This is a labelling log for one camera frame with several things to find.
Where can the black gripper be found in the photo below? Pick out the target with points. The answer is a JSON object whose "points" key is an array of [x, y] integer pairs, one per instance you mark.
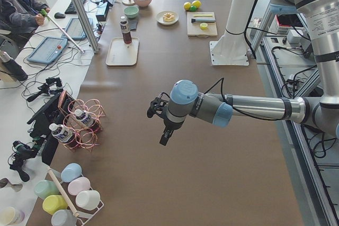
{"points": [[169, 125]]}

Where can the cream round plate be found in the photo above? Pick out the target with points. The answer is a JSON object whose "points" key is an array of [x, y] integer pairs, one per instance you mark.
{"points": [[159, 18]]}

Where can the glazed twisted donut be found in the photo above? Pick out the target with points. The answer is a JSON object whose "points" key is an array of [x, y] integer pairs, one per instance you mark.
{"points": [[168, 17]]}

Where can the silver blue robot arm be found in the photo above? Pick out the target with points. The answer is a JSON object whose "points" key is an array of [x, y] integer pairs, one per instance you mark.
{"points": [[319, 112]]}

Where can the cream rectangular tray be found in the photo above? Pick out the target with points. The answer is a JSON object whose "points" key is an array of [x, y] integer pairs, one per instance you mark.
{"points": [[121, 54]]}

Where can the water bottle in rack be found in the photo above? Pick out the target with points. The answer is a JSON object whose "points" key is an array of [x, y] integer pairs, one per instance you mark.
{"points": [[64, 135], [86, 120]]}

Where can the white plastic cup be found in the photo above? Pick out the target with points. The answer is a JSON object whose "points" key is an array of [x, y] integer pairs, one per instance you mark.
{"points": [[88, 200]]}

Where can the pink plastic cup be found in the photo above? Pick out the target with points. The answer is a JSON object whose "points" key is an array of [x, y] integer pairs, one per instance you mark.
{"points": [[78, 185]]}

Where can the blue plastic cup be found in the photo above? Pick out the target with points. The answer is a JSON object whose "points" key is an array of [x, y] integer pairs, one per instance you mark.
{"points": [[71, 172]]}

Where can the wooden cutting board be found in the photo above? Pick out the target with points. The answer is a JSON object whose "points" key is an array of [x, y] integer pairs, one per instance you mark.
{"points": [[195, 31]]}

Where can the half lemon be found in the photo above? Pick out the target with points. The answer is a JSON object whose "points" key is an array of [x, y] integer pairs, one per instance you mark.
{"points": [[203, 26]]}

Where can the grey folded cloth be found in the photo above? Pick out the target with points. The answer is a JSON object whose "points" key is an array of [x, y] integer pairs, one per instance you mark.
{"points": [[133, 24]]}

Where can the steel cylindrical grater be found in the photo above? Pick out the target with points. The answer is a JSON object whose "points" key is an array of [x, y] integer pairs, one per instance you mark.
{"points": [[202, 20]]}

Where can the dark tea bottle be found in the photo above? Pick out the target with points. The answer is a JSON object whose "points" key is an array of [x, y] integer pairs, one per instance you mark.
{"points": [[124, 26]]}

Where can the yellow plastic knife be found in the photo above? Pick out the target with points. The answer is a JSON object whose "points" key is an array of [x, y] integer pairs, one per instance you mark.
{"points": [[203, 15]]}

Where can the mint green bowl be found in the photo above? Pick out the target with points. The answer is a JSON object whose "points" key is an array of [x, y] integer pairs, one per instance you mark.
{"points": [[131, 12]]}

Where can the green lime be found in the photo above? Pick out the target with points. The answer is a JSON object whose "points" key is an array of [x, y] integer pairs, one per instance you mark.
{"points": [[192, 8]]}

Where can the yellow lemon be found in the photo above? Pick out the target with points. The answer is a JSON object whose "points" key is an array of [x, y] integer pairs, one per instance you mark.
{"points": [[196, 3], [187, 5]]}

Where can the grey plastic cup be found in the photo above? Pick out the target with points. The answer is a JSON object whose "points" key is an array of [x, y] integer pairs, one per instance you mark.
{"points": [[63, 218]]}

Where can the yellow plastic cup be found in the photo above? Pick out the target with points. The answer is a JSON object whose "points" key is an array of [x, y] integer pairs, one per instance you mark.
{"points": [[53, 203]]}

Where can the mint plastic cup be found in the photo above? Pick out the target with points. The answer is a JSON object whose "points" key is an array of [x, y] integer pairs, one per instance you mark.
{"points": [[45, 188]]}

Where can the blue teach pendant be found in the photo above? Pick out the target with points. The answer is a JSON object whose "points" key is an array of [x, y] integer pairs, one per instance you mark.
{"points": [[48, 51], [75, 30]]}

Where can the black computer mouse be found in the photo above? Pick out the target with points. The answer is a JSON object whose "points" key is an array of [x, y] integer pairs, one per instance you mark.
{"points": [[59, 15]]}

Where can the black thermos bottle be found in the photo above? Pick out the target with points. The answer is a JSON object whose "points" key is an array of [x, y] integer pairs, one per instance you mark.
{"points": [[12, 67]]}

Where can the seated person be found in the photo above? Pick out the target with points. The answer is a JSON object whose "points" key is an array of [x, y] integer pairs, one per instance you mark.
{"points": [[22, 16]]}

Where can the copper wire bottle rack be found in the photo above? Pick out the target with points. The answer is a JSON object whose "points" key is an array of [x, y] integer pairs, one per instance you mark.
{"points": [[85, 135]]}

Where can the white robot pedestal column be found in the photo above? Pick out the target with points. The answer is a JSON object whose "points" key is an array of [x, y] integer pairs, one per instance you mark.
{"points": [[231, 48]]}

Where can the aluminium frame post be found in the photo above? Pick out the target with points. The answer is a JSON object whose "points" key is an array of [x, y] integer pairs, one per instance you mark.
{"points": [[86, 25]]}

